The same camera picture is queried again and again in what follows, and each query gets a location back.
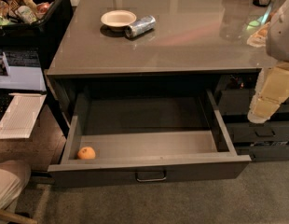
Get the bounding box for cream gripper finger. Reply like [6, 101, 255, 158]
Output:
[247, 62, 289, 124]

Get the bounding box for orange fruit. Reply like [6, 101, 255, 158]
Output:
[77, 147, 96, 160]

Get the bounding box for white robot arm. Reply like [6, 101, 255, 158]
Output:
[247, 0, 289, 124]

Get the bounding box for open grey top drawer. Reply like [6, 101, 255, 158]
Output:
[48, 91, 251, 188]

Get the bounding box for grey counter cabinet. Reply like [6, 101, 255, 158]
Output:
[46, 0, 289, 135]

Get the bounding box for lower right closed drawers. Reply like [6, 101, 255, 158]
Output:
[217, 89, 289, 161]

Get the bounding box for silver blue drink can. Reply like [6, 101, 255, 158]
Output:
[125, 15, 156, 38]

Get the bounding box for white paper bowl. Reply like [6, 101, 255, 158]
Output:
[101, 10, 136, 32]

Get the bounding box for black bin of snacks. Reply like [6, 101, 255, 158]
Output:
[0, 0, 73, 69]

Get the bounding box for white papers stack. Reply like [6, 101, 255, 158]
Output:
[0, 93, 47, 139]

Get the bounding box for beige chair seat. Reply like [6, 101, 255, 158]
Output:
[0, 161, 31, 210]

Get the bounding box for metal drawer handle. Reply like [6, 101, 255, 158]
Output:
[135, 171, 167, 183]

